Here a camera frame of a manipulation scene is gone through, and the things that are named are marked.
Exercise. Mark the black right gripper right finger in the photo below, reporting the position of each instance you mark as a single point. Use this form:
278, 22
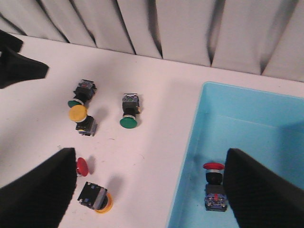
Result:
258, 197

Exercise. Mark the light blue plastic box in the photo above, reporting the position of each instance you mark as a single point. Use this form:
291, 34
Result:
268, 127

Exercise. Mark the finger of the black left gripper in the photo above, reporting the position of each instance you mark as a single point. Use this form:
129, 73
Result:
9, 42
16, 68

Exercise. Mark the left green push button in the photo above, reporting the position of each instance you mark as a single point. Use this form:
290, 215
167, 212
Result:
84, 92

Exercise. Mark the yellow button on table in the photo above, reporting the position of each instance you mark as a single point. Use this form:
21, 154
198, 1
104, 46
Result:
95, 197

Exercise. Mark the grey curtain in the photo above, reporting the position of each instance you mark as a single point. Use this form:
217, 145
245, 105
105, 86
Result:
263, 37

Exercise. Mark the red button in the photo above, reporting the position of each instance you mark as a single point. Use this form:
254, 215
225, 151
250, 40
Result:
215, 196
82, 167

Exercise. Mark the yellow button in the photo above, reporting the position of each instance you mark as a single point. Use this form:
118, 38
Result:
85, 124
95, 197

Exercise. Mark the right green push button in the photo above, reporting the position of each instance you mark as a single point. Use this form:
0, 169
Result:
131, 108

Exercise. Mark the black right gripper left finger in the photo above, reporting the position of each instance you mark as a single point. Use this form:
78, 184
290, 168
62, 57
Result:
40, 198

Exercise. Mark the red button on table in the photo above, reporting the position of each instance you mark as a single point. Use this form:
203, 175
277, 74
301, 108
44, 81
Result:
82, 167

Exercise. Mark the green push button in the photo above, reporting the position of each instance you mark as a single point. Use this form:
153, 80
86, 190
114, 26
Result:
131, 108
84, 92

